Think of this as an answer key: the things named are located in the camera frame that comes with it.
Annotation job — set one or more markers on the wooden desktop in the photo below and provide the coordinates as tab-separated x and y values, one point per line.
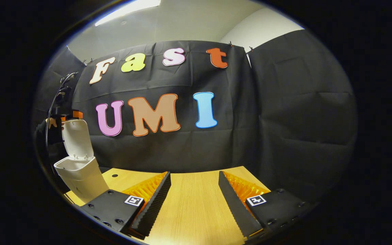
196	211

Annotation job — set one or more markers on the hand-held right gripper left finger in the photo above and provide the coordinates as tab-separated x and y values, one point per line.
150	211

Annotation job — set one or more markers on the white desktop garbage bin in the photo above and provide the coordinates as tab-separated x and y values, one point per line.
80	173

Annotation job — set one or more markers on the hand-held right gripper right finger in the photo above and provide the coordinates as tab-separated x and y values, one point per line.
238	211

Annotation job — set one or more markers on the black backdrop cloth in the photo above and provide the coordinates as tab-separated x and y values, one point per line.
284	119

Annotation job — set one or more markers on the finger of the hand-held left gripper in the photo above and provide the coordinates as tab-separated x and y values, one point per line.
77	114

